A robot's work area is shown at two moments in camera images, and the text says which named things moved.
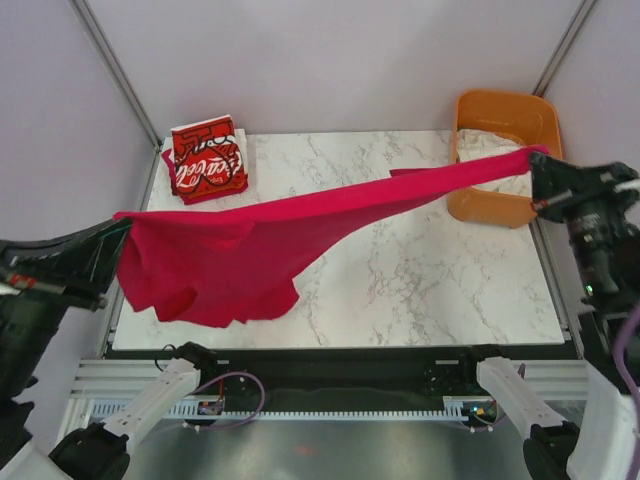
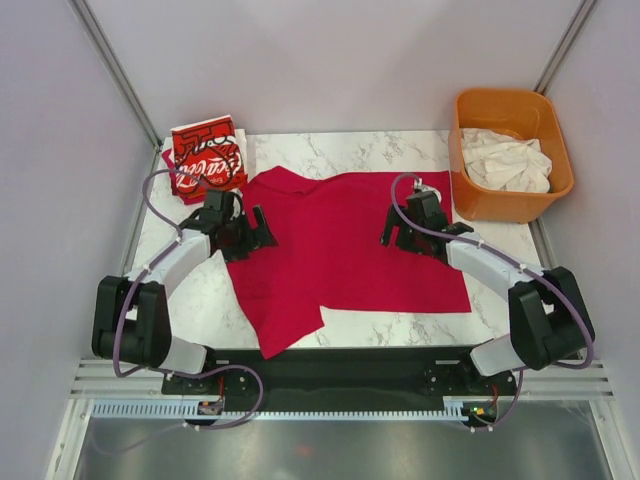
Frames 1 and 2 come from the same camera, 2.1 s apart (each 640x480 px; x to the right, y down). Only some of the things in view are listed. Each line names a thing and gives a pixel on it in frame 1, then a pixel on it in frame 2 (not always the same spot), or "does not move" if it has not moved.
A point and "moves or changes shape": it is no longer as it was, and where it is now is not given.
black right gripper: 559,186 → 404,244
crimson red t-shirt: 237,264 moves or changes shape
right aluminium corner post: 561,53 does not move
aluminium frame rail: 128,380 does not move
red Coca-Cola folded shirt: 208,156 does not move
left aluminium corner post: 98,37 does not move
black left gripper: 77,265 → 256,238
